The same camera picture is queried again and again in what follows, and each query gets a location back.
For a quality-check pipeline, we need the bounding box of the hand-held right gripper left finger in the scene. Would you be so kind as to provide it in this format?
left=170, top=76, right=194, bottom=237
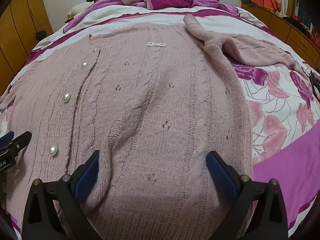
left=22, top=150, right=103, bottom=240

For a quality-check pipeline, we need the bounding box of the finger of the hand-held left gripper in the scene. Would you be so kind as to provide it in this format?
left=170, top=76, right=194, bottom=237
left=7, top=131, right=32, bottom=155
left=0, top=131, right=14, bottom=147

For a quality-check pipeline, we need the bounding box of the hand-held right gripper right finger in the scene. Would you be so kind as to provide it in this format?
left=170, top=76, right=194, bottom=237
left=205, top=151, right=297, bottom=240

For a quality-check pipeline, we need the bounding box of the pink knitted sweater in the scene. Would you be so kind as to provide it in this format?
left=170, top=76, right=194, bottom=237
left=0, top=14, right=309, bottom=240

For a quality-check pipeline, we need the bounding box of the pile of clothes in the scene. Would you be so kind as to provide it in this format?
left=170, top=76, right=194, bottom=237
left=285, top=15, right=320, bottom=47

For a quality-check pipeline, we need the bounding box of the floral pink bed quilt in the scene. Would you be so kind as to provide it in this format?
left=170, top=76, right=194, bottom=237
left=0, top=0, right=320, bottom=240

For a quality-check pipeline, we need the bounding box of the wooden wardrobe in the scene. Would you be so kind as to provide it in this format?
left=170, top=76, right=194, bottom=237
left=0, top=0, right=54, bottom=90

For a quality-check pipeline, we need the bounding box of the black object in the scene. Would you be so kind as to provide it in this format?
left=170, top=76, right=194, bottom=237
left=309, top=69, right=320, bottom=99

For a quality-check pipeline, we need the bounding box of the white pillow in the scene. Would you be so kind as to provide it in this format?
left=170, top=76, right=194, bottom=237
left=69, top=2, right=93, bottom=15

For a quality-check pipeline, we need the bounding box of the long wooden cabinet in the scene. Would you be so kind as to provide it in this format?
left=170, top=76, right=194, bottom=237
left=241, top=1, right=320, bottom=68

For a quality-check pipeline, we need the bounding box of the crumpled purple fleece blanket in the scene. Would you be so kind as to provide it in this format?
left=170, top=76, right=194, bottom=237
left=122, top=0, right=240, bottom=18

